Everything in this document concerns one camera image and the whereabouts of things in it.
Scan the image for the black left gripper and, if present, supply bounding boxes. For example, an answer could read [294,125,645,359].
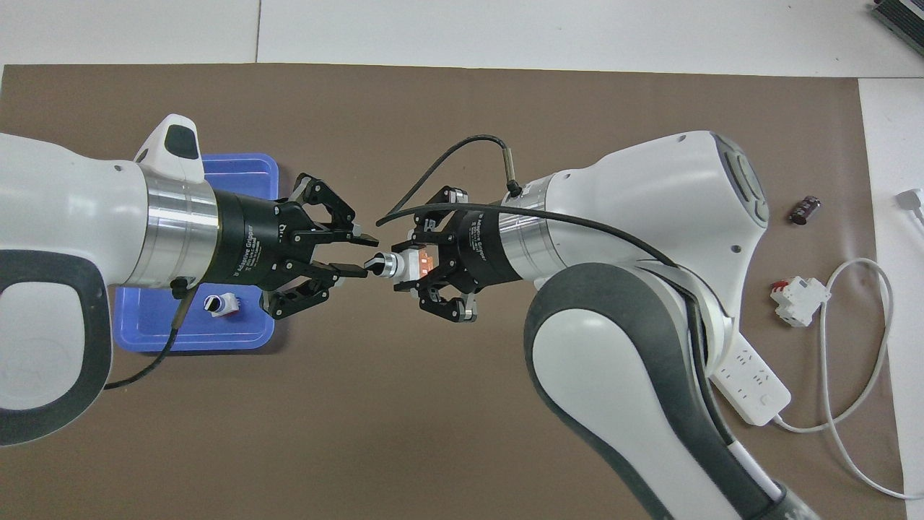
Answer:
[212,173,380,321]

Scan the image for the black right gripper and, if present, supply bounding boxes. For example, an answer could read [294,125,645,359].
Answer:
[393,186,522,324]

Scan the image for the orange white selector switch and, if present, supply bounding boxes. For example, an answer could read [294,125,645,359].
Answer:
[363,246,437,282]

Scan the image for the brown table mat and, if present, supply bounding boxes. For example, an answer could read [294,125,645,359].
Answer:
[0,64,907,520]

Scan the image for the blue plastic tray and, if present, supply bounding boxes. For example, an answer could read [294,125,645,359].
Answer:
[115,153,280,352]

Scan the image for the white power strip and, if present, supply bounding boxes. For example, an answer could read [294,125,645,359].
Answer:
[711,332,793,427]

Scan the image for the white red circuit breaker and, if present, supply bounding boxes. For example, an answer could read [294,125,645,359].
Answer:
[769,277,831,328]

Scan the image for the small dark terminal block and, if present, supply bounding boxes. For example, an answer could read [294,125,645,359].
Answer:
[789,195,824,225]

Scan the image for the dark grey ribbed device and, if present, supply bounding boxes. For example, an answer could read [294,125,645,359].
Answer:
[870,0,924,53]

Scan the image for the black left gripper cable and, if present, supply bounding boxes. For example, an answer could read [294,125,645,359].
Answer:
[105,278,192,391]

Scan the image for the white power cable with plug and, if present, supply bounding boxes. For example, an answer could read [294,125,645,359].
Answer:
[772,188,924,501]

